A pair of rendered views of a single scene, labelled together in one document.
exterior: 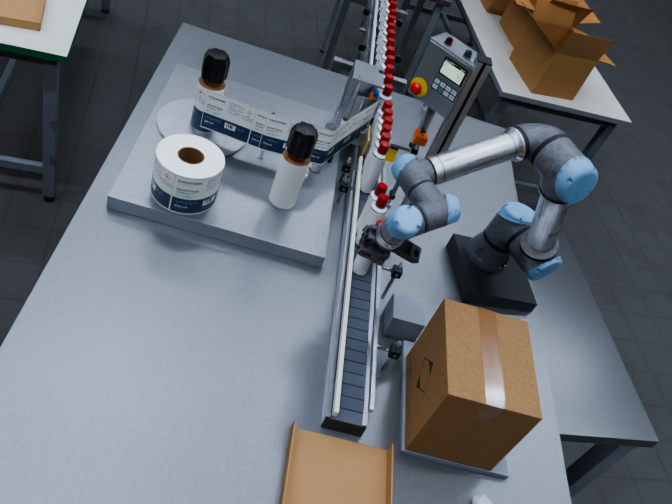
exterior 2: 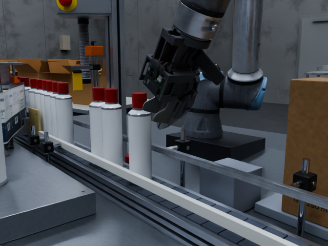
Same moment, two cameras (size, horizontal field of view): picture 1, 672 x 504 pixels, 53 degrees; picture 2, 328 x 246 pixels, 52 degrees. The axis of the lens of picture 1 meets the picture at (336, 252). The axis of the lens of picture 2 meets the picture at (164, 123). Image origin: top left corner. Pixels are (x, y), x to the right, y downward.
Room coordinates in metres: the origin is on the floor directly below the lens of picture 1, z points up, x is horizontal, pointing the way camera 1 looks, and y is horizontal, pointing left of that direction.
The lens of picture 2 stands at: (0.84, 0.21, 1.16)
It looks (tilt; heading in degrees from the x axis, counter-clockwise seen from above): 11 degrees down; 332
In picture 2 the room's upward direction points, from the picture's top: straight up
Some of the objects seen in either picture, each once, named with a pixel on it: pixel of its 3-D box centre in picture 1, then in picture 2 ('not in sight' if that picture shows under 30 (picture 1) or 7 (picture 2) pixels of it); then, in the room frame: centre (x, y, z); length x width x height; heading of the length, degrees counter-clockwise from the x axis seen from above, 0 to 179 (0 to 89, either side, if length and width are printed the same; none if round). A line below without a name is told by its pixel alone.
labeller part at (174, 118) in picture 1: (202, 127); not in sight; (1.84, 0.59, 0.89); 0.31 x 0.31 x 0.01
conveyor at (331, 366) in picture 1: (361, 216); (84, 162); (1.79, -0.03, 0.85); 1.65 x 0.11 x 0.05; 12
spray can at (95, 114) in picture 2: (371, 209); (99, 126); (1.68, -0.05, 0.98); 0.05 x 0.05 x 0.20
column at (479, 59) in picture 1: (437, 150); (115, 56); (1.86, -0.16, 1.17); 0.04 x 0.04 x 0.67; 12
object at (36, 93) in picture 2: (379, 133); (42, 107); (2.11, 0.03, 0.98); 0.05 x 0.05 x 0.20
